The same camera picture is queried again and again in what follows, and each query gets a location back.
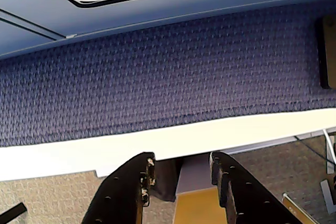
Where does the white flat board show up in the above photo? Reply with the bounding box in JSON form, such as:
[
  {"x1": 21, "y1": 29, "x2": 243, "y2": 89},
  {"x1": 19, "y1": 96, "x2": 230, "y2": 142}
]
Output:
[{"x1": 0, "y1": 108, "x2": 336, "y2": 183}]

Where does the black strap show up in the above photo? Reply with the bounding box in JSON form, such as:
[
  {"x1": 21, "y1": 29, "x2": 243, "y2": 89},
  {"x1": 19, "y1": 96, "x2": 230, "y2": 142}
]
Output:
[{"x1": 0, "y1": 202, "x2": 28, "y2": 221}]

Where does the yellow flat board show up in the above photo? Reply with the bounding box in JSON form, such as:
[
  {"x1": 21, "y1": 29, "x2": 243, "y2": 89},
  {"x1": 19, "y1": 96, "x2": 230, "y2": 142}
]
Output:
[{"x1": 172, "y1": 188, "x2": 229, "y2": 224}]

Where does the metal bracket with holes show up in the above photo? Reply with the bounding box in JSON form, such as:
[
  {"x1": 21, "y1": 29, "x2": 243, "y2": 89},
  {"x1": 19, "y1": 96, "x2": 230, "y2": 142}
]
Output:
[{"x1": 281, "y1": 192, "x2": 320, "y2": 224}]

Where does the black-edged wooden block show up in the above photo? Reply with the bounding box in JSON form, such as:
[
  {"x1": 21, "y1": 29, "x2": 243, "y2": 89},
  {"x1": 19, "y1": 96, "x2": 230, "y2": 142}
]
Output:
[{"x1": 314, "y1": 15, "x2": 336, "y2": 90}]

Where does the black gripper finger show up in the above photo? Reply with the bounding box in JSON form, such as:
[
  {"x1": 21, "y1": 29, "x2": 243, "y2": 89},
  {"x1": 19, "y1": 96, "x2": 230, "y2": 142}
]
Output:
[
  {"x1": 211, "y1": 152, "x2": 298, "y2": 224},
  {"x1": 81, "y1": 152, "x2": 157, "y2": 224}
]

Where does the white cable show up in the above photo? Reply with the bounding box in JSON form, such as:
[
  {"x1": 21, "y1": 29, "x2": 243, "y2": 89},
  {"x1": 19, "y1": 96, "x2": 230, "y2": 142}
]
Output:
[{"x1": 322, "y1": 129, "x2": 336, "y2": 175}]

